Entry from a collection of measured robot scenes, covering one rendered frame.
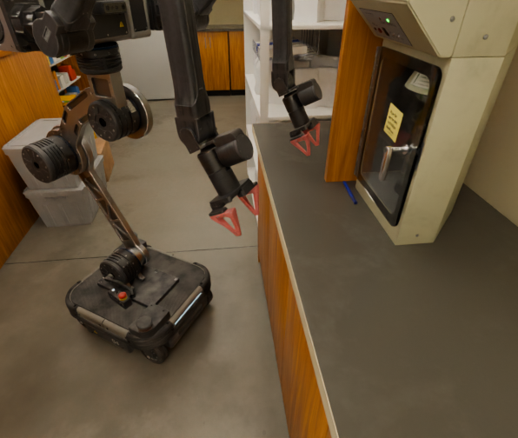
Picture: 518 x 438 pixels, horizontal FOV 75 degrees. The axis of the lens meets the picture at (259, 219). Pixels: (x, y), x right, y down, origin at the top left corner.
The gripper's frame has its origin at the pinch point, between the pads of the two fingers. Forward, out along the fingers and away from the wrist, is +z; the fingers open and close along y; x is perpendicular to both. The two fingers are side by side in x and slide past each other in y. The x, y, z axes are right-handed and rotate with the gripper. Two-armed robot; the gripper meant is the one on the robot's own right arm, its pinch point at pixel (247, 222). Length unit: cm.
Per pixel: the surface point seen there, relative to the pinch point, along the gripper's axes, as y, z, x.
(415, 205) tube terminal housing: 22.3, 16.1, -32.8
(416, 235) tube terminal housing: 23.8, 25.9, -30.2
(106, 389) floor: -17, 58, 109
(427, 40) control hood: 19, -20, -45
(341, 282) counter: 1.1, 21.5, -16.2
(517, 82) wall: 69, 6, -60
